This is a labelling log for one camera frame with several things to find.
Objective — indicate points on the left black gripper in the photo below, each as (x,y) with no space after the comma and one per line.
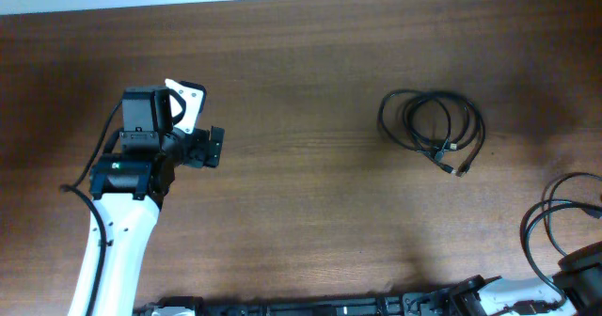
(198,157)

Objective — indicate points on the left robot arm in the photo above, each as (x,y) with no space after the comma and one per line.
(125,182)

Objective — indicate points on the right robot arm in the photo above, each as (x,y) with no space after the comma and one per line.
(578,283)

